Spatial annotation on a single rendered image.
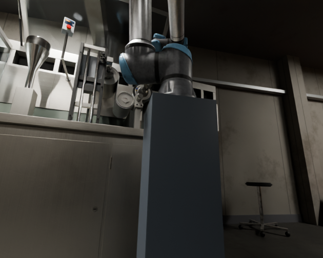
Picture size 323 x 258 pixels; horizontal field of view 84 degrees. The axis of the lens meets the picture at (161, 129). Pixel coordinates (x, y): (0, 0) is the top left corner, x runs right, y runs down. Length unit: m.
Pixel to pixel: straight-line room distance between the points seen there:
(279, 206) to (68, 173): 3.44
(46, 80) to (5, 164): 0.90
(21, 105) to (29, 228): 0.72
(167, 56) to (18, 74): 1.31
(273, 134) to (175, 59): 3.42
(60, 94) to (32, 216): 0.98
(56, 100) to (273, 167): 3.43
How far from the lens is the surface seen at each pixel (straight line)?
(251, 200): 3.47
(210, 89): 2.07
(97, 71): 1.20
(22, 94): 1.38
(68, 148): 0.91
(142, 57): 0.68
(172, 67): 0.64
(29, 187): 0.93
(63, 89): 1.65
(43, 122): 0.92
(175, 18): 1.00
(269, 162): 3.75
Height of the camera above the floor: 0.66
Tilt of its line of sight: 15 degrees up
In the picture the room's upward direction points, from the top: 2 degrees clockwise
